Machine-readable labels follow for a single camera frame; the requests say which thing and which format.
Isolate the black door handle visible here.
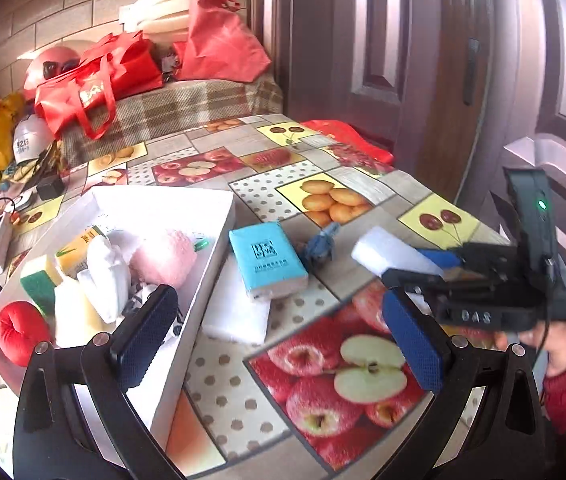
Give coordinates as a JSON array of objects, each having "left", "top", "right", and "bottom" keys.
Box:
[{"left": 463, "top": 37, "right": 481, "bottom": 107}]

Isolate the yellow tissue packet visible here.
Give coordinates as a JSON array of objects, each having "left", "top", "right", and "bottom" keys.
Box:
[{"left": 55, "top": 225, "right": 114, "bottom": 281}]

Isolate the blue tissue packet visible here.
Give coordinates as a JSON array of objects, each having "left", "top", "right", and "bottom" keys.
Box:
[{"left": 229, "top": 221, "right": 310, "bottom": 300}]

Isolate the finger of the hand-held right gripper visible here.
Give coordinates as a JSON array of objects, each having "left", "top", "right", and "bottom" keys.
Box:
[
  {"left": 415, "top": 242, "right": 468, "bottom": 271},
  {"left": 382, "top": 267, "right": 446, "bottom": 306}
]

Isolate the pink fluffy towel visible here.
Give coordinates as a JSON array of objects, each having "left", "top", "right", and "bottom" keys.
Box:
[{"left": 129, "top": 230, "right": 198, "bottom": 291}]

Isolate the white folded towel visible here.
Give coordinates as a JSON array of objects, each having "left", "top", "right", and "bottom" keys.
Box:
[{"left": 202, "top": 255, "right": 271, "bottom": 346}]

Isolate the green yellow sponge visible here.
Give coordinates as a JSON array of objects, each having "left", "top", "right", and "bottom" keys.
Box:
[{"left": 19, "top": 255, "right": 64, "bottom": 316}]

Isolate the red plush ball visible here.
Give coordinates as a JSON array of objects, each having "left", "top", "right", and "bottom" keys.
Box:
[{"left": 0, "top": 301, "right": 54, "bottom": 367}]

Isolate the large red fabric bag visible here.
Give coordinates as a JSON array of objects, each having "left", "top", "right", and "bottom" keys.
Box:
[{"left": 173, "top": 0, "right": 271, "bottom": 83}]

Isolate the white foam block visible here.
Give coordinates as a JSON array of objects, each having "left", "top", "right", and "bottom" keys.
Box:
[{"left": 352, "top": 226, "right": 446, "bottom": 278}]

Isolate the plaid covered bench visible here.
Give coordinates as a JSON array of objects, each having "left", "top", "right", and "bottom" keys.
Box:
[{"left": 58, "top": 77, "right": 284, "bottom": 168}]

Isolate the pale yellow sponge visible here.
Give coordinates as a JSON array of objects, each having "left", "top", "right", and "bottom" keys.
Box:
[{"left": 53, "top": 276, "right": 116, "bottom": 348}]

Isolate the person's right hand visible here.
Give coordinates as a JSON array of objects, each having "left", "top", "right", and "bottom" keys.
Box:
[{"left": 495, "top": 317, "right": 566, "bottom": 378}]

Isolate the white cardboard box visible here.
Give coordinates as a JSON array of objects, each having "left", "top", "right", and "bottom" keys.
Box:
[{"left": 0, "top": 186, "right": 236, "bottom": 453}]

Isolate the red tote bag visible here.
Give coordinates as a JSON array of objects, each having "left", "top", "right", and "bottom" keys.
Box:
[{"left": 34, "top": 32, "right": 164, "bottom": 141}]

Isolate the white foam roll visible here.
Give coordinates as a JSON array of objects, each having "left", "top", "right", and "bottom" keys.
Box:
[{"left": 119, "top": 0, "right": 196, "bottom": 43}]

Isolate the black charger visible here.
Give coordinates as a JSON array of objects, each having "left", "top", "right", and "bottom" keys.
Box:
[{"left": 37, "top": 175, "right": 66, "bottom": 201}]

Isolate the fruit print tablecloth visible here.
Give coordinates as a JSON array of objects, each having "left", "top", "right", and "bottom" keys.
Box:
[{"left": 0, "top": 112, "right": 514, "bottom": 480}]

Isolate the pink helmet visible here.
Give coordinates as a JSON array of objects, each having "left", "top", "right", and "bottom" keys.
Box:
[{"left": 24, "top": 46, "right": 84, "bottom": 92}]

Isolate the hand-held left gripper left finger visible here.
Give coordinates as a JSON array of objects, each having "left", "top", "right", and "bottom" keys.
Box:
[{"left": 12, "top": 284, "right": 184, "bottom": 480}]

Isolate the black white patterned cloth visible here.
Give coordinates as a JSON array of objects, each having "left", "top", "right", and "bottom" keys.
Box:
[{"left": 123, "top": 282, "right": 186, "bottom": 341}]

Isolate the red plastic bag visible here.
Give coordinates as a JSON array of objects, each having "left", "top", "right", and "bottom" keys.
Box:
[{"left": 300, "top": 120, "right": 396, "bottom": 166}]

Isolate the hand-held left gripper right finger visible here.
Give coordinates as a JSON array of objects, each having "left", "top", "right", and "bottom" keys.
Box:
[{"left": 382, "top": 290, "right": 548, "bottom": 480}]

